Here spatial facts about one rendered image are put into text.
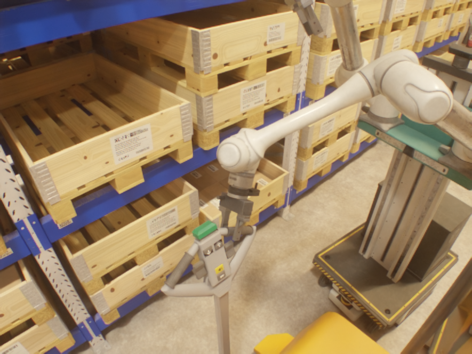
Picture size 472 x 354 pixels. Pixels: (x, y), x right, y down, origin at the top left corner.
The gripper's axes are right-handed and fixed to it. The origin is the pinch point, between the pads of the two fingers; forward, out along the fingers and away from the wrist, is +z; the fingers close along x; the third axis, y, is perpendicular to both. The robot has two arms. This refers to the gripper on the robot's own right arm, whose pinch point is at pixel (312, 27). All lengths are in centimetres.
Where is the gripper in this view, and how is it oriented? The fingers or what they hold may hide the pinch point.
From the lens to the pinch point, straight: 104.6
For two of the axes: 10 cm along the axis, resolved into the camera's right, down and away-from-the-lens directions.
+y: 8.7, -4.8, -1.6
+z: 5.0, 7.9, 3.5
